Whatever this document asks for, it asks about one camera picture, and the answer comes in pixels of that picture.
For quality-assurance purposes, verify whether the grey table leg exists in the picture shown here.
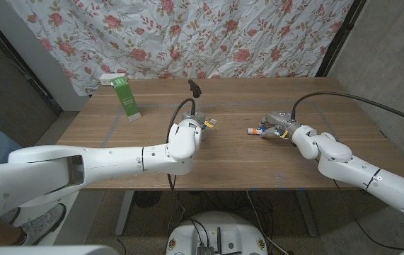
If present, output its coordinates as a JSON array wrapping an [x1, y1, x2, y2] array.
[[295, 189, 319, 237]]

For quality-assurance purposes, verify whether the white power strip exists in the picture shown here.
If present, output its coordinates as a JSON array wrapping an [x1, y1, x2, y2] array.
[[98, 73, 127, 86]]

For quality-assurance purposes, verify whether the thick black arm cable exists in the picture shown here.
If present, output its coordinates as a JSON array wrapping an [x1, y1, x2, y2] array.
[[291, 91, 404, 129], [166, 98, 197, 220]]

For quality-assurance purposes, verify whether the clear spray bottle black trigger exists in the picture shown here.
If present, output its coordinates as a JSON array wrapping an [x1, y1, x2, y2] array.
[[187, 79, 204, 115]]

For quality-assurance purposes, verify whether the black round base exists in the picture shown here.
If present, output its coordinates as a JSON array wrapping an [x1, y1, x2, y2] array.
[[133, 190, 163, 209]]

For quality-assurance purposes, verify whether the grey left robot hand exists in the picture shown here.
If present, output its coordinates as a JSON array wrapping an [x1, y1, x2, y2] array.
[[181, 111, 206, 123]]

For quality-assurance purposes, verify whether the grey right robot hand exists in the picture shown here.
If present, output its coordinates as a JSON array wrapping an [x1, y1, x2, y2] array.
[[257, 111, 301, 140]]

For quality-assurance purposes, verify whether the person bare leg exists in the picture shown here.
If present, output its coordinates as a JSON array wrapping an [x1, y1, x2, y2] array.
[[0, 226, 24, 247]]

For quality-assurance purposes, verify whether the floral backdrop cloth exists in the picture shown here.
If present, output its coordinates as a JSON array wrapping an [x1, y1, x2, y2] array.
[[5, 0, 354, 96]]

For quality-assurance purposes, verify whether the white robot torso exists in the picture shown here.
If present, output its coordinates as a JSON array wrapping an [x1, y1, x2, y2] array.
[[0, 244, 120, 255]]

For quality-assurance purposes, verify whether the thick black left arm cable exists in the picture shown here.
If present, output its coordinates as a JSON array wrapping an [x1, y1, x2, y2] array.
[[166, 98, 197, 220]]

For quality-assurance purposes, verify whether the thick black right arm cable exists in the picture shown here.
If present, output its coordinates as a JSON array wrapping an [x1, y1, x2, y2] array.
[[291, 91, 404, 129]]

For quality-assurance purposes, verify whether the green package box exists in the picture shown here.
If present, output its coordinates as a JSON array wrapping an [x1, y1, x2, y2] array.
[[110, 76, 142, 123]]

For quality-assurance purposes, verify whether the grey sneaker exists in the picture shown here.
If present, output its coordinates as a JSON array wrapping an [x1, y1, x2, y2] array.
[[10, 203, 67, 245], [0, 207, 22, 225]]

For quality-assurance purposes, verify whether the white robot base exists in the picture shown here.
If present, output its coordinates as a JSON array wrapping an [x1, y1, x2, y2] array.
[[166, 211, 268, 255]]

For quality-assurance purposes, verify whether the black wall rail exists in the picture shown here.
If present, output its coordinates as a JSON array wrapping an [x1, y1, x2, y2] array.
[[0, 6, 63, 115]]

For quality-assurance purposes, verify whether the black backdrop stand pole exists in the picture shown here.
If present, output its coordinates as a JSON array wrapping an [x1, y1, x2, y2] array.
[[316, 0, 367, 78]]

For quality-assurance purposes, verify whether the white table leg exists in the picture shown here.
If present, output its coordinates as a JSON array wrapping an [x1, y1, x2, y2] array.
[[115, 190, 135, 237]]

